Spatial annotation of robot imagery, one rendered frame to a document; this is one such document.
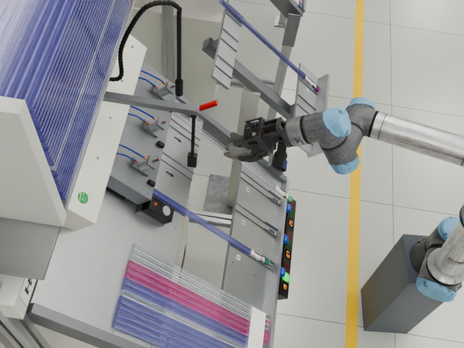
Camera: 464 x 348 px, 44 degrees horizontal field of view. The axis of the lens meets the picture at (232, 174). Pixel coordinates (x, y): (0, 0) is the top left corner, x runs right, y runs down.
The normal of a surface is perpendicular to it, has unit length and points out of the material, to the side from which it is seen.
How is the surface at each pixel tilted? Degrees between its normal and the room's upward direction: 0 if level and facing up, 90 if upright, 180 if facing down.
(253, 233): 45
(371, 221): 0
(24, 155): 90
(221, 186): 0
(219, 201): 0
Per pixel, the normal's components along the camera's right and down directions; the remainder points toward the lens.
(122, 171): 0.75, -0.26
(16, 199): -0.14, 0.84
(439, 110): 0.07, -0.52
